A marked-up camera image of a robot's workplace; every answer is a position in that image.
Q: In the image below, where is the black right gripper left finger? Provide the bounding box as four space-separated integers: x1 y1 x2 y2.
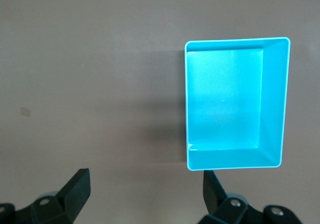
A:
0 168 91 224

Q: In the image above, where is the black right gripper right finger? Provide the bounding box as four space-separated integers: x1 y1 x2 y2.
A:
197 170 305 224

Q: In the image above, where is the blue plastic box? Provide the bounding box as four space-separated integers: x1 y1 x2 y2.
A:
184 36 292 172

